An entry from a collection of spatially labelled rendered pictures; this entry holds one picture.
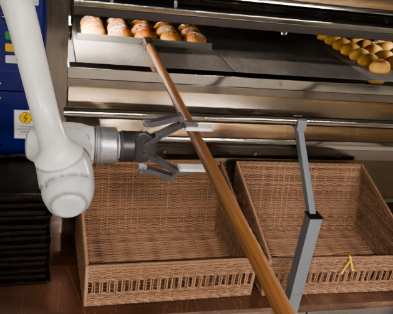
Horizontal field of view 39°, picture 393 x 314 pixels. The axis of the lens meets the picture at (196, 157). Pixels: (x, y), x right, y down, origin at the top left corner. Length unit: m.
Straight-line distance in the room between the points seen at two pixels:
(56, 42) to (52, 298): 0.82
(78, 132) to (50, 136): 0.17
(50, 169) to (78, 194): 0.07
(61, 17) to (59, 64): 0.16
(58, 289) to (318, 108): 1.18
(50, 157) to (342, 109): 1.42
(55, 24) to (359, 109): 1.21
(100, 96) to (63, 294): 0.68
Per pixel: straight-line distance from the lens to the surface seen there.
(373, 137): 2.38
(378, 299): 2.09
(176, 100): 1.65
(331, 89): 2.22
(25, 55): 1.15
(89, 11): 1.75
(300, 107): 2.21
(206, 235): 2.15
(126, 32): 2.32
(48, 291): 1.85
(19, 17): 1.16
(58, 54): 1.93
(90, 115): 1.60
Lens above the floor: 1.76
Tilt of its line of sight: 25 degrees down
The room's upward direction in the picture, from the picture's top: 8 degrees clockwise
